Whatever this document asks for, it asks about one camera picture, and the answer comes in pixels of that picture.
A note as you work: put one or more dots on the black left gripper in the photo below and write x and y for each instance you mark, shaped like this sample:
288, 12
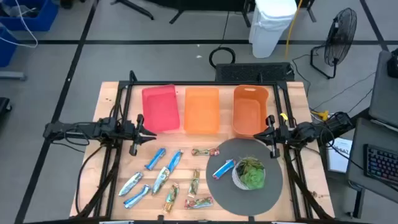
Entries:
136, 133

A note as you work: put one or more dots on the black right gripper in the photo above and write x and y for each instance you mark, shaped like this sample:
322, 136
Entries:
278, 133

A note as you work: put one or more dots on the blue orange-ended granola bar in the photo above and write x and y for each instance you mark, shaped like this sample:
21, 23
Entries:
175, 160

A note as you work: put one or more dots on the silver green granola bar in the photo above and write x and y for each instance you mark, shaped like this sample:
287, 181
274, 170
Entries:
160, 181

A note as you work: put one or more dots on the silver blue granola bar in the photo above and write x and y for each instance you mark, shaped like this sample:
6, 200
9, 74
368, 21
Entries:
130, 184

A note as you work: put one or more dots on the blue red granola bar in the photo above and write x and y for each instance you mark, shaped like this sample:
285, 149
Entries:
224, 169

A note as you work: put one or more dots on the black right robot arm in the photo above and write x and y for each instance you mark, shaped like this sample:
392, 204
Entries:
311, 130

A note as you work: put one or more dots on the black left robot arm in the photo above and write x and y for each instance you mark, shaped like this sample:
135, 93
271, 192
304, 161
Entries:
77, 129

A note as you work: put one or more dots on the translucent red plastic bin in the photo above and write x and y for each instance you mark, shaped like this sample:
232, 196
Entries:
160, 109

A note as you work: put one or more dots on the succulent in white patterned pot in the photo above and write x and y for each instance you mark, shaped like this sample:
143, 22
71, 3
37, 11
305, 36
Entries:
252, 177

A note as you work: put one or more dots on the translucent orange plastic bin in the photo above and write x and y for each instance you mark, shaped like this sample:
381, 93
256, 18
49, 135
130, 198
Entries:
201, 110

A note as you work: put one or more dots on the yellow plug connector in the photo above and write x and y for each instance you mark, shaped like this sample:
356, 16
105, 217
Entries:
323, 115

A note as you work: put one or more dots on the black perforated box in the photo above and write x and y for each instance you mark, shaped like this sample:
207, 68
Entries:
248, 72

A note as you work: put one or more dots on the round grey woven placemat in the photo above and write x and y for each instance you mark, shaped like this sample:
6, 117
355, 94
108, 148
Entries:
227, 196

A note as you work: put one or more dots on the white printed paper sheet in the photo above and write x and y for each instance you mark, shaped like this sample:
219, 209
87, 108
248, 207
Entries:
339, 158

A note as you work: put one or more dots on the grey desk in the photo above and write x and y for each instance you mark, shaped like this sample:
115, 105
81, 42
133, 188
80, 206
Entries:
384, 93
363, 133

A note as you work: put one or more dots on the white trash bin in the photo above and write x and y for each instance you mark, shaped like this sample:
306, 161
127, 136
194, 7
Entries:
270, 31

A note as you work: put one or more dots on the black backlit keyboard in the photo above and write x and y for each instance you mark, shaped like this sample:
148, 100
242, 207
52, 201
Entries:
381, 163

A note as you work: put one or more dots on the black tripod stand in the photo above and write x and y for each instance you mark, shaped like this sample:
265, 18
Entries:
136, 10

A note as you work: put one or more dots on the black floor fan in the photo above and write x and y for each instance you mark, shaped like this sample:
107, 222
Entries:
340, 34

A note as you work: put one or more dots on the black partition screen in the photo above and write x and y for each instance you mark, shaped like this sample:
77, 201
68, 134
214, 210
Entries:
199, 3

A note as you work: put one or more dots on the black object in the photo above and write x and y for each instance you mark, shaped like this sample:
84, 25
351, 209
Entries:
3, 105

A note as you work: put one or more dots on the black desk device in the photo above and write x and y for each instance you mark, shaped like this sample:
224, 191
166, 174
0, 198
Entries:
393, 65

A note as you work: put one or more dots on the grey metal bar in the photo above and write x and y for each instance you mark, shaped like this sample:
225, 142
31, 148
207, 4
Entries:
12, 75

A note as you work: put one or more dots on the blue storage bin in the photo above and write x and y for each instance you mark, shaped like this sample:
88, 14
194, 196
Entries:
6, 49
43, 21

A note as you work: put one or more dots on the black aluminium rig frame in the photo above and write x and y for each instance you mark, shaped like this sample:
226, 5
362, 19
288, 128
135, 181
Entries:
202, 83

